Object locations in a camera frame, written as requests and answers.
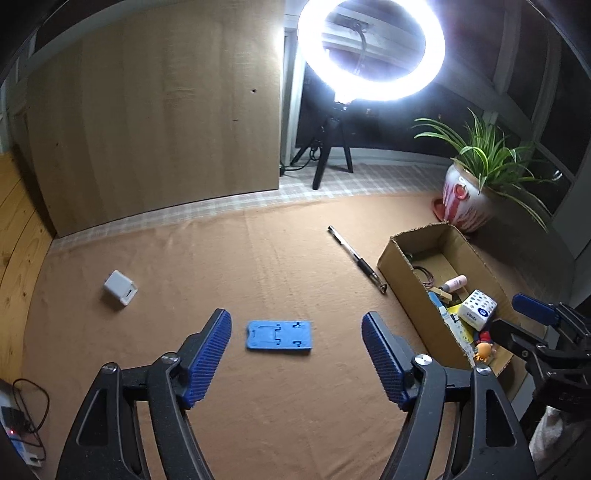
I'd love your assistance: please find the black cable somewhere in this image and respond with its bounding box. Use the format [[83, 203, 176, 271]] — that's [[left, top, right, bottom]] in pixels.
[[11, 378, 51, 463]]

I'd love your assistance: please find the blue plastic phone stand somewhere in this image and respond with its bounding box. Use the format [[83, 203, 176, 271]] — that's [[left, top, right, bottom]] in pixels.
[[245, 319, 316, 357]]

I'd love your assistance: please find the orange toy figure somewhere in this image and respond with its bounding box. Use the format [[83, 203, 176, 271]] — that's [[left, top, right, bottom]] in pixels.
[[473, 329, 498, 364]]

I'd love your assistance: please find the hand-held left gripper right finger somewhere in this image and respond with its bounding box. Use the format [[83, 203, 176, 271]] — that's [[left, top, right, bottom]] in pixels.
[[361, 311, 539, 480]]

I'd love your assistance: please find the wooden board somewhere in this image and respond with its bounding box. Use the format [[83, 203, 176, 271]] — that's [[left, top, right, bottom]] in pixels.
[[25, 0, 285, 239]]

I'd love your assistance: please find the white blue tissue pack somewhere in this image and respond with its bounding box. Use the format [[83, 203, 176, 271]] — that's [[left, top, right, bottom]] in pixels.
[[457, 289, 499, 331]]

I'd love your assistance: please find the red white plant pot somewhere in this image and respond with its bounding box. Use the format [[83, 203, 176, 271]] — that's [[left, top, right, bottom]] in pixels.
[[441, 159, 502, 234]]

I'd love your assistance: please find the green spider plant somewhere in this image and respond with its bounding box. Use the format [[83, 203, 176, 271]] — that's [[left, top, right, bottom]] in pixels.
[[413, 108, 562, 232]]

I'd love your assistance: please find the black tripod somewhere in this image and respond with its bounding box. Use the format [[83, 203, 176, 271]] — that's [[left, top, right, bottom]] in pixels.
[[289, 99, 355, 191]]

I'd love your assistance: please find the white door frame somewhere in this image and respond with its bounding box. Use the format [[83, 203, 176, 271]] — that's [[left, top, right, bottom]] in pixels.
[[279, 27, 308, 179]]

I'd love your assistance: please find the wooden clip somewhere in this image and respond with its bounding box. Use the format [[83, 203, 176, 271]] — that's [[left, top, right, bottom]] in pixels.
[[427, 284, 456, 304]]

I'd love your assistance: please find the yellow black card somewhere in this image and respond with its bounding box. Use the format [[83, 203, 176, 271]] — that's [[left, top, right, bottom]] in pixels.
[[449, 304, 482, 345]]

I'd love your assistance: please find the black clear pen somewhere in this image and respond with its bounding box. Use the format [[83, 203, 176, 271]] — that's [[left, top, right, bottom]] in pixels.
[[327, 224, 390, 296]]

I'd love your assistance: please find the cardboard box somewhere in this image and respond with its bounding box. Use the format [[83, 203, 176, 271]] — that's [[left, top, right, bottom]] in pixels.
[[377, 221, 527, 378]]

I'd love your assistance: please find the white ring light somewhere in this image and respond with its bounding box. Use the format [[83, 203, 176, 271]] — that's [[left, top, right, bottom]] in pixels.
[[296, 0, 447, 103]]

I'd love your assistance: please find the white power strip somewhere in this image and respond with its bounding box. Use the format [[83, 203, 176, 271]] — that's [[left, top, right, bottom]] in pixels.
[[0, 380, 47, 468]]

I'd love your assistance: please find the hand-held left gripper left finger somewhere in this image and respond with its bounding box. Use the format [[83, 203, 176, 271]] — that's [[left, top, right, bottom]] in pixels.
[[55, 308, 232, 480]]

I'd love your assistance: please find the white charger cube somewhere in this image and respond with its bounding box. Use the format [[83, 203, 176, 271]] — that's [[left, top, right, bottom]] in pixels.
[[102, 271, 140, 311]]

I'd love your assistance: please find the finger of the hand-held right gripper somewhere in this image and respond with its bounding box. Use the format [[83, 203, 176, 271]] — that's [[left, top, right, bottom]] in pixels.
[[511, 294, 562, 326], [489, 318, 551, 360]]

